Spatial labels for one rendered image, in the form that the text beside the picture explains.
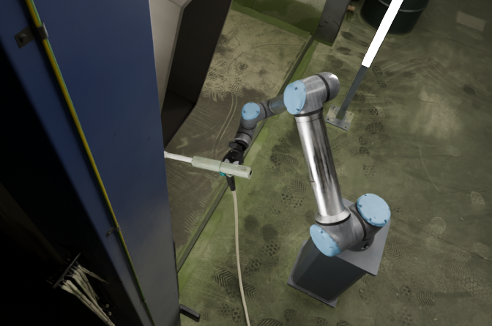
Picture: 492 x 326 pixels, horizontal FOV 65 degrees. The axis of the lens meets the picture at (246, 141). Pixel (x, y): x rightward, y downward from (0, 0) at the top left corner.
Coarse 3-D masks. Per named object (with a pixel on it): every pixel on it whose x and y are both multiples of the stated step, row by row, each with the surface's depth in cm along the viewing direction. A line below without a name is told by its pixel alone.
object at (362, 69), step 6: (360, 66) 267; (360, 72) 269; (354, 78) 276; (360, 78) 273; (354, 84) 279; (348, 90) 287; (354, 90) 283; (348, 96) 289; (348, 102) 293; (342, 108) 301; (342, 114) 305
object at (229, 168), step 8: (184, 160) 196; (192, 160) 193; (200, 160) 193; (208, 160) 192; (216, 160) 192; (208, 168) 192; (216, 168) 190; (224, 168) 188; (232, 168) 187; (240, 168) 186; (248, 168) 186; (232, 176) 192; (240, 176) 188; (248, 176) 186; (232, 184) 198
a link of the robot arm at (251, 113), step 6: (246, 108) 198; (252, 108) 198; (258, 108) 198; (246, 114) 197; (252, 114) 196; (258, 114) 200; (264, 114) 202; (240, 120) 205; (246, 120) 200; (252, 120) 199; (258, 120) 202; (246, 126) 203; (252, 126) 204
